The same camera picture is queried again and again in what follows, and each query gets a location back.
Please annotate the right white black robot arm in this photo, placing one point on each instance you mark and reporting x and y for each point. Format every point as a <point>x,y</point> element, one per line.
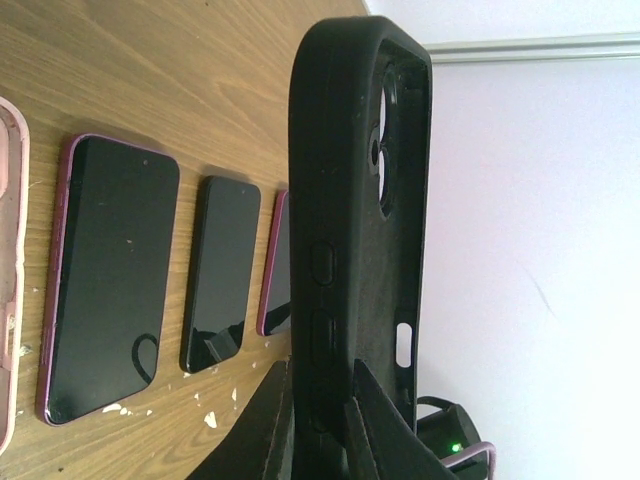
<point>449,430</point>

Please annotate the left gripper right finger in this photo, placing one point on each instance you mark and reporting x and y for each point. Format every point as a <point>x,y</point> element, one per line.
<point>379,443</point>

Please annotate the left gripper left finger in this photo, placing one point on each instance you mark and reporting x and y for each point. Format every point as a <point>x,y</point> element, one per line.
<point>260,445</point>

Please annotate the purple phone from white case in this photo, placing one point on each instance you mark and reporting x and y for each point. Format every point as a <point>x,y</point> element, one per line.
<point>275,310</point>

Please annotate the pink phone case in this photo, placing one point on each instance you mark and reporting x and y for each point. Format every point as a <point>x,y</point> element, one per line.
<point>15,163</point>

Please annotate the white debris flakes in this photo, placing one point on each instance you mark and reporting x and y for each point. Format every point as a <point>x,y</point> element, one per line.
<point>211,398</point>

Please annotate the black phone from blue case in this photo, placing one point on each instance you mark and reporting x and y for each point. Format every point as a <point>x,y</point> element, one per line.
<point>224,237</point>

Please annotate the right aluminium corner post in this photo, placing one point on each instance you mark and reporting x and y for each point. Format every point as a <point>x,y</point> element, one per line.
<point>611,46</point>

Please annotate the purple black phone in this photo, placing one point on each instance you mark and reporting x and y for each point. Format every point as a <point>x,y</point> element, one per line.
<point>109,261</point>

